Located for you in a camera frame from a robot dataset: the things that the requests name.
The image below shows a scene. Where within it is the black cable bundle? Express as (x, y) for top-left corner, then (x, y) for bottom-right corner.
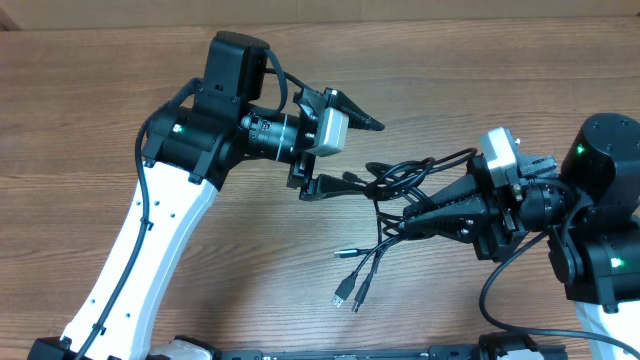
(329, 147), (479, 314)

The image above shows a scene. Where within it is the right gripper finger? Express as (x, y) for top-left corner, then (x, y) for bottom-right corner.
(403, 174), (485, 218)
(401, 196), (490, 244)

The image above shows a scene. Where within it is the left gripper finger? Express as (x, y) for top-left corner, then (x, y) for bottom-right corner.
(324, 88), (385, 131)
(299, 174), (365, 201)

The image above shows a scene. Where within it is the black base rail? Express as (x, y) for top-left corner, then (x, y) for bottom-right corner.
(214, 344), (569, 360)

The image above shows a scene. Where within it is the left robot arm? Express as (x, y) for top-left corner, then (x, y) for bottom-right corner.
(28, 31), (381, 360)

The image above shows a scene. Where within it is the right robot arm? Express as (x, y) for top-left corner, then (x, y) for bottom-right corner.
(400, 113), (639, 359)

